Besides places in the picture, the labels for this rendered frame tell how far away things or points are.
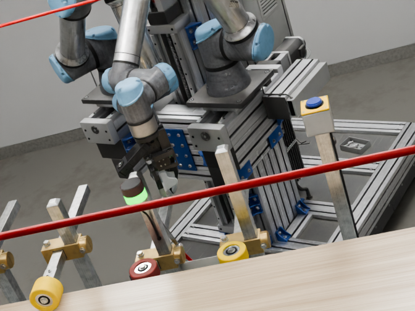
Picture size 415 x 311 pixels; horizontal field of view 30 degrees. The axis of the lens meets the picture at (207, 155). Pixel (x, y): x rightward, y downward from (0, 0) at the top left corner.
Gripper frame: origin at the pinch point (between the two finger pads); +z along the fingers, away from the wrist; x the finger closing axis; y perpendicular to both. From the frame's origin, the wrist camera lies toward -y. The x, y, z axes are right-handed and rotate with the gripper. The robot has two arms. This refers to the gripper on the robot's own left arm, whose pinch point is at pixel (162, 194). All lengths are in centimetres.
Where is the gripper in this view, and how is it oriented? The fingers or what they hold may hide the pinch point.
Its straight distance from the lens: 219.9
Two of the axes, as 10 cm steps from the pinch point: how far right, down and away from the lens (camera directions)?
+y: 9.2, -3.8, 0.9
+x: -2.6, -4.2, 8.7
